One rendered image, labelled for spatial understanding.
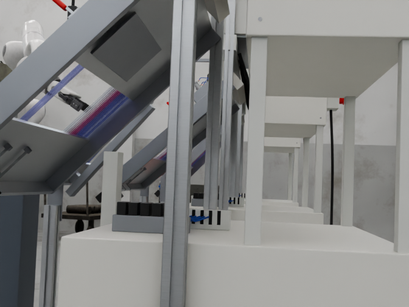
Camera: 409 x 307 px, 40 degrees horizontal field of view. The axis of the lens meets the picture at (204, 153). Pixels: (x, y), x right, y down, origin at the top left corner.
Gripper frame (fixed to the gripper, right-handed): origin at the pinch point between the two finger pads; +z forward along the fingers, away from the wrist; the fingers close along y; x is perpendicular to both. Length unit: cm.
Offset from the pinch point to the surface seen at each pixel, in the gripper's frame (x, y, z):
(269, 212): -4, 49, 76
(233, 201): 5, 77, 57
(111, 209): 26.7, 8.1, 28.6
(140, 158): 9.1, 41.5, 16.3
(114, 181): 17.2, 8.1, 23.4
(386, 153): -104, 552, 124
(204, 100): -28, 45, 25
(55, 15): -13, 522, -356
